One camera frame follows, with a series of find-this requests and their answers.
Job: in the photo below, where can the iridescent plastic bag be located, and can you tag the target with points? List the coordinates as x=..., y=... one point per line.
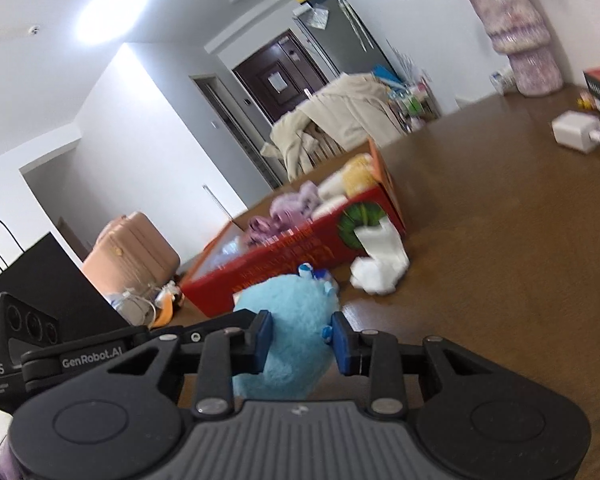
x=230, y=252

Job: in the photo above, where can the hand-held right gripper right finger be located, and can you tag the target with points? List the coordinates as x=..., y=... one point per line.
x=341, y=346

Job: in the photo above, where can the cluttered shelf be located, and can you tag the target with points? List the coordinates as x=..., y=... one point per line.
x=410, y=100

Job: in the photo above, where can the white crumpled cloth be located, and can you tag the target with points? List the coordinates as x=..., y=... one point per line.
x=380, y=260

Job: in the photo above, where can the black paper bag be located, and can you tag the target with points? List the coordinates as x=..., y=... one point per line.
x=45, y=270

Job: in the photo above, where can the wooden chair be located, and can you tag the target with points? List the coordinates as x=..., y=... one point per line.
x=326, y=147

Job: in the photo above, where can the beige coat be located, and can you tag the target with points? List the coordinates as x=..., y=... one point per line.
x=340, y=110

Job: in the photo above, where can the small white bottle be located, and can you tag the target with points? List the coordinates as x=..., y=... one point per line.
x=501, y=81

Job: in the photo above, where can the pink suitcase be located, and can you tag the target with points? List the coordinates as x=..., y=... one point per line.
x=130, y=255

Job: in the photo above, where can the grey closet door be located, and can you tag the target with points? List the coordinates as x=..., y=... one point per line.
x=230, y=125

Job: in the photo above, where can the white paper notice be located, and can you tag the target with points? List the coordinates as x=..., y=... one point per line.
x=276, y=81

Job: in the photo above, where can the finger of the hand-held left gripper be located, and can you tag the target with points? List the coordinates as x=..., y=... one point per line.
x=205, y=329

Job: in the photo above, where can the white charger plug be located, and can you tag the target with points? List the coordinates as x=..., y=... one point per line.
x=574, y=132

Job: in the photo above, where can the grey refrigerator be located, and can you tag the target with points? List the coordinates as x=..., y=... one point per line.
x=340, y=35

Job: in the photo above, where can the white plush toy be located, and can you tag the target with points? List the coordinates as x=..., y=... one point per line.
x=330, y=191

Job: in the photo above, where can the red cardboard box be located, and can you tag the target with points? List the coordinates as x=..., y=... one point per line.
x=280, y=270

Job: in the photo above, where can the pile of floor clutter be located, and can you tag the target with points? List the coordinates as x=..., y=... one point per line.
x=150, y=305

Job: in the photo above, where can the smoke detector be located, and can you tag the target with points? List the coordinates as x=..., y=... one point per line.
x=33, y=30

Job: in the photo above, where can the purple soft cloth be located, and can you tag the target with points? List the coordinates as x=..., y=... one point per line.
x=295, y=205

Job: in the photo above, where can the pink speckled vase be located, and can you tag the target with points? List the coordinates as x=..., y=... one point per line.
x=522, y=45

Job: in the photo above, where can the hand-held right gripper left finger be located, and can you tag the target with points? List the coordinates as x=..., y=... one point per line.
x=264, y=341

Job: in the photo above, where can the blue plush toy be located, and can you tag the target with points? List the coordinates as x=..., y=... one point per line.
x=290, y=320

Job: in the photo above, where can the dark brown door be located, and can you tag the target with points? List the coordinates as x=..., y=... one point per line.
x=280, y=75

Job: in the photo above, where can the yellow plush toy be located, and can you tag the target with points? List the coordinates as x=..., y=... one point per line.
x=357, y=175

